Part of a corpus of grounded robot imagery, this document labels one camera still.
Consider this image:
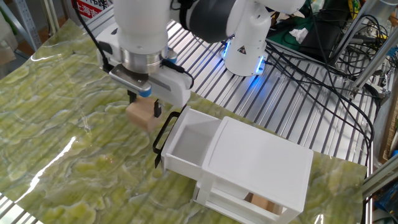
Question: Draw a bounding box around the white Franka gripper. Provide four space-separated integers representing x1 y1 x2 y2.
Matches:
96 29 193 119

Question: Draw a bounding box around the light wooden cube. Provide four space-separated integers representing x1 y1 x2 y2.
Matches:
125 95 163 134

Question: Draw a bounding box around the white drawer with black handle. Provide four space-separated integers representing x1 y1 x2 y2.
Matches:
152 105 249 200

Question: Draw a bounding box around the blue capped metal connector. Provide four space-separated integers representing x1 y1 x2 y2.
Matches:
165 47 178 62

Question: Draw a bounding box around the green marble pattern mat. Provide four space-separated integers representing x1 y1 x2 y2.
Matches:
0 18 368 224

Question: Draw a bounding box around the red sign with white letters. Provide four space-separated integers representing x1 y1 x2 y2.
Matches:
70 0 110 19

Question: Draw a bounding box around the perforated steel shelf upright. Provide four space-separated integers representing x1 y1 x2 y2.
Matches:
12 0 43 50

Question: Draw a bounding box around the dark green mat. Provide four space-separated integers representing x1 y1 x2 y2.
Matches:
266 12 315 52

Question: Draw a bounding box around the wooden block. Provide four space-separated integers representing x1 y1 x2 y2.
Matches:
247 192 279 215

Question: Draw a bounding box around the crumpled white paper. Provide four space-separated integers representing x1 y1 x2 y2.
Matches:
288 26 309 44

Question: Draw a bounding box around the black device box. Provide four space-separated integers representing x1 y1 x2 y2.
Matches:
298 20 345 62

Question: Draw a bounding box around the blue bag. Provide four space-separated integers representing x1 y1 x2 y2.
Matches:
374 179 398 215

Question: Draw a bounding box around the silver camera with blue cap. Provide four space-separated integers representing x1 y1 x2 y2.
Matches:
108 63 152 98

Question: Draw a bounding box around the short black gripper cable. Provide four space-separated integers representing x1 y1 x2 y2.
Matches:
160 58 196 91

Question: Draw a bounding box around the long black camera cable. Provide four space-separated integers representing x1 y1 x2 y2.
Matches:
72 0 113 74

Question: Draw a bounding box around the white plastic drawer cabinet frame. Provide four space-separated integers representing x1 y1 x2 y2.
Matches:
192 115 315 224

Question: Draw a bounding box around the aluminium frame bar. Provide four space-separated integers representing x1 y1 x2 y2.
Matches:
348 32 398 99
328 0 382 65
361 155 398 200

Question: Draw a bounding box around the black table cable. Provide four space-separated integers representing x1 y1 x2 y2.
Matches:
262 39 377 224

